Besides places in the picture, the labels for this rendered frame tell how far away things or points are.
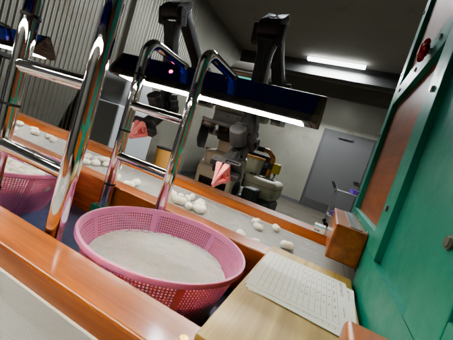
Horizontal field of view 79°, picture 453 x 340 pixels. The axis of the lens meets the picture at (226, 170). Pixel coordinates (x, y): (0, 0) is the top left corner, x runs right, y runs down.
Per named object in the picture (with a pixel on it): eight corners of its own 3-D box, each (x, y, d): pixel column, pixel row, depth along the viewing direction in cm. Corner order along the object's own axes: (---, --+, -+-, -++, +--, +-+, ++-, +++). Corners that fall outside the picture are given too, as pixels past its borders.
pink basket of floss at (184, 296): (76, 242, 52) (89, 195, 51) (204, 260, 62) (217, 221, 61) (28, 357, 28) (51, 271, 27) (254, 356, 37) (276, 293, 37)
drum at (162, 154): (156, 174, 519) (164, 146, 514) (171, 180, 505) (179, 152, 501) (143, 174, 487) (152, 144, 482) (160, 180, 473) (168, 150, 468)
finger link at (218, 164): (226, 182, 78) (240, 163, 84) (204, 175, 81) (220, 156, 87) (226, 198, 83) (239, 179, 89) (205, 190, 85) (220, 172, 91)
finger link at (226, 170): (218, 179, 79) (232, 161, 85) (197, 172, 82) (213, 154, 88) (219, 195, 84) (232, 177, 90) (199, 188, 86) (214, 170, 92)
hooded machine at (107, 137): (108, 173, 411) (133, 78, 399) (139, 186, 387) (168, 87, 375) (61, 171, 344) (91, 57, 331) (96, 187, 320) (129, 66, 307)
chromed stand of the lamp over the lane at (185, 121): (139, 210, 82) (182, 63, 78) (195, 236, 75) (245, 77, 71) (86, 218, 64) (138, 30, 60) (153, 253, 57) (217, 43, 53)
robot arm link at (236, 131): (259, 144, 100) (238, 139, 103) (261, 117, 92) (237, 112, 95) (247, 164, 92) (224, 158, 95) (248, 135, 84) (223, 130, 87)
